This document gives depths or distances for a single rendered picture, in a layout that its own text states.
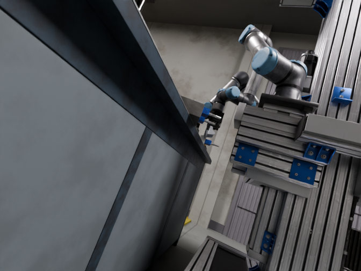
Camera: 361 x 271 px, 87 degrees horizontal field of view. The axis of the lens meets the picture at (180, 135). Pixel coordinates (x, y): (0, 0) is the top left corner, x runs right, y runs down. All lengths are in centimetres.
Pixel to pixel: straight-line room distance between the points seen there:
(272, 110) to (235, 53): 309
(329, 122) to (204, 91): 291
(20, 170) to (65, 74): 15
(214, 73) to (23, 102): 357
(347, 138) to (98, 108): 77
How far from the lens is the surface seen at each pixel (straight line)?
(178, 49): 430
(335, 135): 84
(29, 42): 31
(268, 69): 98
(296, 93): 102
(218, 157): 299
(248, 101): 126
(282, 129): 92
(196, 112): 72
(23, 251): 43
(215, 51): 406
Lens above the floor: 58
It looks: 11 degrees up
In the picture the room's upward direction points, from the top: 21 degrees clockwise
